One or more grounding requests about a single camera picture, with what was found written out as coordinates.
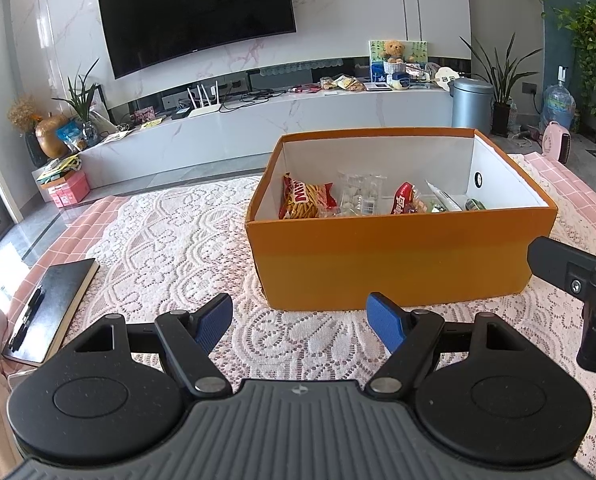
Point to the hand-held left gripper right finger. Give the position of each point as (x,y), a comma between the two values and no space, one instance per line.
(385,322)

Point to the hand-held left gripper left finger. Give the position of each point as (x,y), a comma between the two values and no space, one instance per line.
(213,325)

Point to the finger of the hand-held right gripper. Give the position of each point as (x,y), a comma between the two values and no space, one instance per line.
(550,260)

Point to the orange cardboard box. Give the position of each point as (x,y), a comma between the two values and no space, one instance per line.
(378,265)

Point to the green sausage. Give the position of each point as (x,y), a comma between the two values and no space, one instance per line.
(474,204)

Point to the cream white snack packet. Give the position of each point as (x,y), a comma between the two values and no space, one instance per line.
(445,197)

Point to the red label nut packet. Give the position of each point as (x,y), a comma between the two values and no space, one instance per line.
(402,199)

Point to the clear white candy packet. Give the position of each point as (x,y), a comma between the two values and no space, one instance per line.
(358,197)

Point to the red yellow noodle snack packet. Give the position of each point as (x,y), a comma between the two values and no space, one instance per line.
(303,200)

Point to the white lace tablecloth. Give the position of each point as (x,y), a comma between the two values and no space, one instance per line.
(178,240)

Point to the pink heater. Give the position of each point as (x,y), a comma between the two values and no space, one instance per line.
(557,141)

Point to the blue water bottle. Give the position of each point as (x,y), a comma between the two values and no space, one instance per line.
(558,102)

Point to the black notebook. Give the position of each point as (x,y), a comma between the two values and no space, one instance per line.
(58,305)

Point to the pink checked cloth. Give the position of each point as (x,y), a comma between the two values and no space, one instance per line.
(93,215)

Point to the grey metal trash can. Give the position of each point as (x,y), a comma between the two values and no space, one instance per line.
(470,105)

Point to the long leaf potted plant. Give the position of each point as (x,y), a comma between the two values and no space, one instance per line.
(502,80)

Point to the green trailing vine plant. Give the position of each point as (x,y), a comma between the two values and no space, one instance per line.
(583,35)

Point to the pink box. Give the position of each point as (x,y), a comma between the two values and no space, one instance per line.
(69,189)

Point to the white round plush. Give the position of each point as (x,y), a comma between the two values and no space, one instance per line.
(445,76)

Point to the white marble television console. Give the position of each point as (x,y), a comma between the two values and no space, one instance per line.
(328,115)

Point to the white router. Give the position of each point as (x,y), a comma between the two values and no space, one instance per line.
(205,105)

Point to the pink picture card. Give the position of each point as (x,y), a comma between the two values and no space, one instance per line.
(143,115)

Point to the yellow green paper stack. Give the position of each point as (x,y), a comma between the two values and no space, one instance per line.
(58,166)

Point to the blue snack bag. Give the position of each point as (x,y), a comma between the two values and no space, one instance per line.
(70,135)

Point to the yellow packaged pastries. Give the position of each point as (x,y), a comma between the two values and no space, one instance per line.
(343,83)

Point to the green white display board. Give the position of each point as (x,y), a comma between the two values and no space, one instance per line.
(418,52)

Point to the gold vase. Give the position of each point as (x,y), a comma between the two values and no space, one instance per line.
(50,136)

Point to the green plant in glass vase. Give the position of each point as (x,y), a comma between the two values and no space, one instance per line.
(83,107)

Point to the brown teddy bear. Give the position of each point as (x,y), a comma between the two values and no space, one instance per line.
(393,50)

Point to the brown dried flowers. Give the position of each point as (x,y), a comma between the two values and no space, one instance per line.
(23,112)

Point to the black curved television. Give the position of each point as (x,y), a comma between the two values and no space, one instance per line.
(198,20)

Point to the wall socket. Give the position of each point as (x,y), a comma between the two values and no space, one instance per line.
(529,88)

